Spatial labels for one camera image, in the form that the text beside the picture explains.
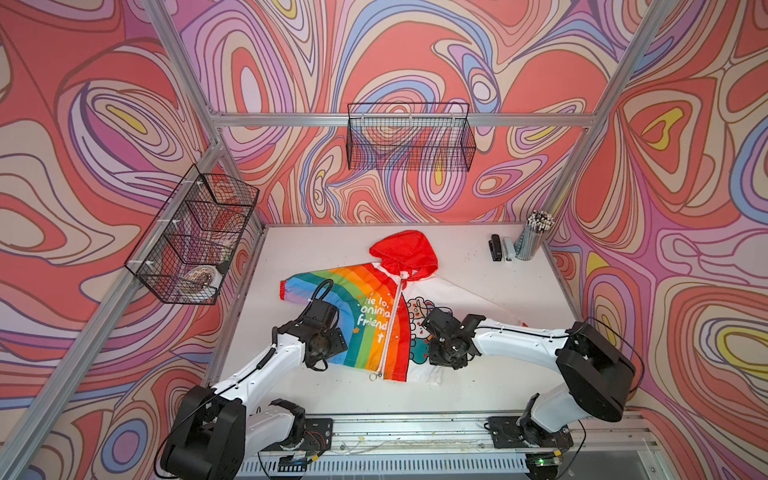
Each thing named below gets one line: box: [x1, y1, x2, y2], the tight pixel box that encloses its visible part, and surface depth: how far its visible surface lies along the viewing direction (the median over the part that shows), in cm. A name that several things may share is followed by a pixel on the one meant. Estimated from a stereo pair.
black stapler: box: [488, 234, 502, 261], surface depth 110 cm
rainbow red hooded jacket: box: [280, 230, 528, 386], surface depth 98 cm
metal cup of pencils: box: [514, 210, 555, 261], surface depth 101 cm
